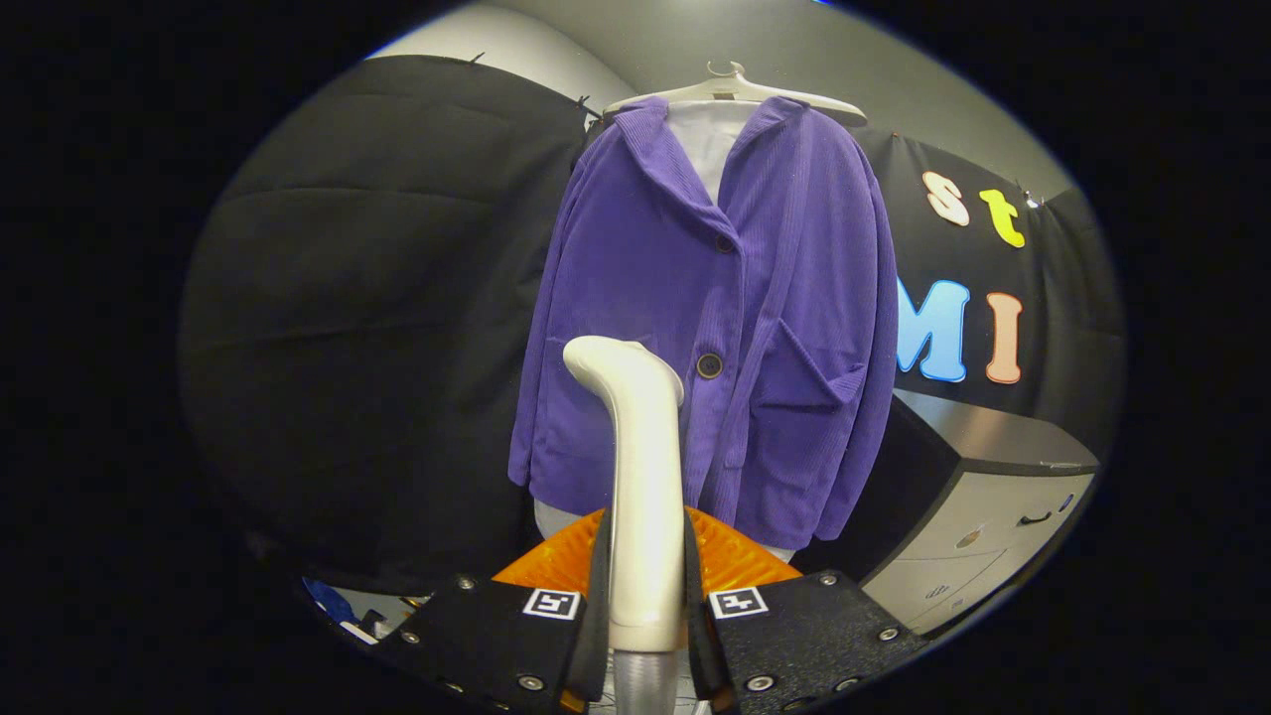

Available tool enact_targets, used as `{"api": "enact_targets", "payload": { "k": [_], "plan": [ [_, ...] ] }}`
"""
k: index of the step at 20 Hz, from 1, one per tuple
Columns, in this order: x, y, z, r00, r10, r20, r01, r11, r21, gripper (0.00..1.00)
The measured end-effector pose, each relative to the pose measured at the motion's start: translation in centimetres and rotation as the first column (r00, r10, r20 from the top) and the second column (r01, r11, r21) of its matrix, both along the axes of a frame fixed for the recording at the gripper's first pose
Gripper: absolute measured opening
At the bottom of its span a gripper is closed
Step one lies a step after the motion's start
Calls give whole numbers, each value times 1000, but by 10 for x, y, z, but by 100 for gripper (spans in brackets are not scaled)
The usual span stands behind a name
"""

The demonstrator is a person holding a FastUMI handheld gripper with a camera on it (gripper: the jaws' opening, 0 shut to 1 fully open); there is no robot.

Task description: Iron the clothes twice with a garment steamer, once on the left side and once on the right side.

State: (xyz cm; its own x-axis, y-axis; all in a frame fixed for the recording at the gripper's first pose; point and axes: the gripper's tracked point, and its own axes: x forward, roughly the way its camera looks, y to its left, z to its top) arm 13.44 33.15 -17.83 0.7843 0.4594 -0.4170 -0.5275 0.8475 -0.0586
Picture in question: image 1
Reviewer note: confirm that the grey cabinet with dark top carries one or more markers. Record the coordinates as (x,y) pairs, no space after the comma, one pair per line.
(993,516)

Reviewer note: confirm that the blue object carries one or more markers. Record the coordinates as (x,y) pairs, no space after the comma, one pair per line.
(328,601)

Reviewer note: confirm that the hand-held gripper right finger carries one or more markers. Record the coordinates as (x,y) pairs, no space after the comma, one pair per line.
(695,626)

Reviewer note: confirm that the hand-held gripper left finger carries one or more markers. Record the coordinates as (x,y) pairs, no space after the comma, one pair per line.
(600,616)

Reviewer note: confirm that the white clothes hanger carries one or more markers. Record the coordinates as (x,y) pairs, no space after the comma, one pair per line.
(735,89)

